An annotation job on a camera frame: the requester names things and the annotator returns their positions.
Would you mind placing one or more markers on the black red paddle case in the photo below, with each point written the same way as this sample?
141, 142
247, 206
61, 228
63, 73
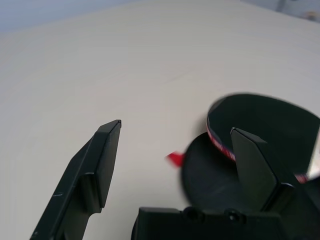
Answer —
212, 170

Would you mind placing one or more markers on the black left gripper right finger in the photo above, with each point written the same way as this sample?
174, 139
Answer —
255, 170

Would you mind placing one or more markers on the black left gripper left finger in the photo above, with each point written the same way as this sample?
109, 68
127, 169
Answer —
85, 170

